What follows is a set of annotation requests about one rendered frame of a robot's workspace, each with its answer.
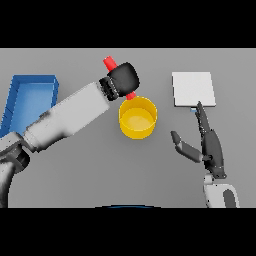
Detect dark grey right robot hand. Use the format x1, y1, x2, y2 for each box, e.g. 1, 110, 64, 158
170, 100, 228, 180

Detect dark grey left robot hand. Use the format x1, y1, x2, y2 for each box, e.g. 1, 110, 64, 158
98, 62, 141, 102

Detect yellow bowl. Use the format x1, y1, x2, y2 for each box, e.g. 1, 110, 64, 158
118, 95, 159, 140

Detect pale square measuring scale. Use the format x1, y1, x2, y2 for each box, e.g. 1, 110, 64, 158
171, 71, 217, 112

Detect blue tray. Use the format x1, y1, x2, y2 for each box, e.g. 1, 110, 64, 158
0, 74, 60, 139

